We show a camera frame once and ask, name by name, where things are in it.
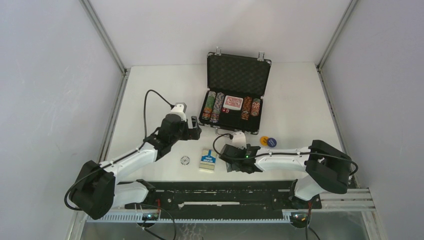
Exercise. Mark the right aluminium frame post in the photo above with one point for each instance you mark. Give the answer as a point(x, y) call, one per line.
point(336, 34)

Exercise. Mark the blue texas holdem card box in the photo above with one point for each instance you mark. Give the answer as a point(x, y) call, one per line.
point(208, 160)

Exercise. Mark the blue round button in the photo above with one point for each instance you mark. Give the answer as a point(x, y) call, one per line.
point(271, 142)

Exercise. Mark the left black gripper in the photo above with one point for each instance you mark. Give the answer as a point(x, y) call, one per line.
point(192, 134)

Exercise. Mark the left aluminium frame post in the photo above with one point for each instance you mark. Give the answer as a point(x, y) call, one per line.
point(102, 33)

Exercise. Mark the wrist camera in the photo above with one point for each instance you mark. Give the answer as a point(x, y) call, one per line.
point(179, 109)
point(239, 140)

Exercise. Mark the red white poker chip row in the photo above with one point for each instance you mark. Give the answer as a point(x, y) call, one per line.
point(255, 107)

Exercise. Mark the blue tan poker chip row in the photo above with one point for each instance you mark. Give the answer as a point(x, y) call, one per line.
point(216, 110)

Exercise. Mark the aluminium frame rail front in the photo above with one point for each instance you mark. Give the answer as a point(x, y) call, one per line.
point(348, 198)

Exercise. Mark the yellow round button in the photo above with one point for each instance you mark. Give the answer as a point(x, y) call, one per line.
point(264, 140)

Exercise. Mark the red dice in case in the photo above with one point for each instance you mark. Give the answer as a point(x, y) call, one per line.
point(225, 110)

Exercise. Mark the orange black poker chip row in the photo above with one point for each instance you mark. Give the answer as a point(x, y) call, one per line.
point(246, 108)

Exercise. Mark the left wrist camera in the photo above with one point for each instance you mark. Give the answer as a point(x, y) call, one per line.
point(179, 109)

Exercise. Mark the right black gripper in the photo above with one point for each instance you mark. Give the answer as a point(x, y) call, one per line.
point(231, 168)

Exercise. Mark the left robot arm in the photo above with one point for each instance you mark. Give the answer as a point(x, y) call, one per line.
point(99, 187)

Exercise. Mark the green poker chip row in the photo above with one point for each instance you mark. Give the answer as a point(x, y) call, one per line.
point(209, 104)

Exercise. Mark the aluminium frame post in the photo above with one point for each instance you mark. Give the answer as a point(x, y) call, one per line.
point(336, 34)
point(102, 33)

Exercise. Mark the red playing card deck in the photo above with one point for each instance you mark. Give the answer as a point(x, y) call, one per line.
point(233, 103)

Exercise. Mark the black poker set case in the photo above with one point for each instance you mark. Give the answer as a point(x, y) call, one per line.
point(237, 76)

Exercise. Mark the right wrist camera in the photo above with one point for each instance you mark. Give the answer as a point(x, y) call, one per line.
point(239, 140)

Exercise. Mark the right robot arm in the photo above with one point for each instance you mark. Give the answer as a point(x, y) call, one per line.
point(326, 168)

